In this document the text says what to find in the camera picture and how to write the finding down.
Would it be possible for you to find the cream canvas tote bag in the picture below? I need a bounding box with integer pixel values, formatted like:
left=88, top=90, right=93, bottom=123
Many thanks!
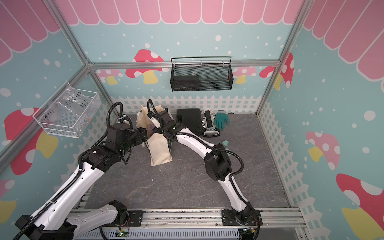
left=136, top=107, right=173, bottom=167

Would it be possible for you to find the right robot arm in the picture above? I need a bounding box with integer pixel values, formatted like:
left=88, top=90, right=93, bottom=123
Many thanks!
left=147, top=99, right=263, bottom=227

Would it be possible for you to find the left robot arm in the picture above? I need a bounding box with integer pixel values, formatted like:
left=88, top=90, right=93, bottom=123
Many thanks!
left=14, top=102, right=147, bottom=240

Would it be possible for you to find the plastic bag in bin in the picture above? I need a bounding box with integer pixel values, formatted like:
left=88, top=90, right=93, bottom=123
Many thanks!
left=44, top=86, right=102, bottom=137

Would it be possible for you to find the green hourglass far right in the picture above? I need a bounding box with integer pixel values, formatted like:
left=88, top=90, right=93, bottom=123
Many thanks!
left=222, top=140, right=229, bottom=150

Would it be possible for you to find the black plastic case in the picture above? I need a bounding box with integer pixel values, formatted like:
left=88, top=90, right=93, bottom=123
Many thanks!
left=176, top=108, right=203, bottom=136

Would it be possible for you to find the black box in basket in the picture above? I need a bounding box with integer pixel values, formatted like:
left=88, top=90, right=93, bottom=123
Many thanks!
left=171, top=76, right=200, bottom=92

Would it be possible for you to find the black bit holder strip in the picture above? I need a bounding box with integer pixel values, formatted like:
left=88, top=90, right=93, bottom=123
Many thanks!
left=202, top=110, right=220, bottom=138

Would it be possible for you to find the green rubber glove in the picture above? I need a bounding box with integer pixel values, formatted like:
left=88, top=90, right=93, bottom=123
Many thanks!
left=214, top=111, right=230, bottom=130

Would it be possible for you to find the black wire mesh basket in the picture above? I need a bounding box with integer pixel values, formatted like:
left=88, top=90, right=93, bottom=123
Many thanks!
left=170, top=56, right=234, bottom=91

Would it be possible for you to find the clear plastic wall bin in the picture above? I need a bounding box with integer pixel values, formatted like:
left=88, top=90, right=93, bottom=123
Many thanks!
left=33, top=83, right=102, bottom=139

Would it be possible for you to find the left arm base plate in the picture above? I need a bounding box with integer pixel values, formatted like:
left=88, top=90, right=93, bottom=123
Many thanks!
left=103, top=210, right=144, bottom=228

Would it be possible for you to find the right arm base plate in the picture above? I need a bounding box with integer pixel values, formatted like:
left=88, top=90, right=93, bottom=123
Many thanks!
left=221, top=209, right=263, bottom=226

